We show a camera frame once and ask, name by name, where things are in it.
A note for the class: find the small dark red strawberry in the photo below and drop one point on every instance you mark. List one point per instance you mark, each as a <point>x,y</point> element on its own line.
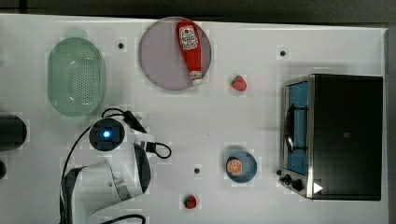
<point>190,202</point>

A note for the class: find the blue bowl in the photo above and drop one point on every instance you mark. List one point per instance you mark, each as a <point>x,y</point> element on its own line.
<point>249,166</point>

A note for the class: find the lilac round plate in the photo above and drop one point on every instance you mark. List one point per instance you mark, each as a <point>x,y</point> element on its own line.
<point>160,56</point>

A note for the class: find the green perforated colander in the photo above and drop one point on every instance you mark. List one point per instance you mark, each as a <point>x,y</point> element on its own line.
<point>76,75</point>

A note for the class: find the black toaster oven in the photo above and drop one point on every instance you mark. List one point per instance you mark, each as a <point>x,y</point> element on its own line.
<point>332,137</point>

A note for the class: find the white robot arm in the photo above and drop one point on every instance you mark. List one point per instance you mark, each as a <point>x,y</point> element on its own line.
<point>123,174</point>

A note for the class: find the black frying pan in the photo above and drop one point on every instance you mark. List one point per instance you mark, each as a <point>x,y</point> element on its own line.
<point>13,132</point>

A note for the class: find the orange slice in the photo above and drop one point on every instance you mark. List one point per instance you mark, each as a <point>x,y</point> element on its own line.
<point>234,167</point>

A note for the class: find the red ketchup bottle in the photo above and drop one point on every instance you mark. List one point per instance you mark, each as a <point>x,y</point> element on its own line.
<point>190,48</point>

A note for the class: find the red toy strawberry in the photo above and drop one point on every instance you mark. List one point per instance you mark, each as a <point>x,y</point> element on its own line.
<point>239,84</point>

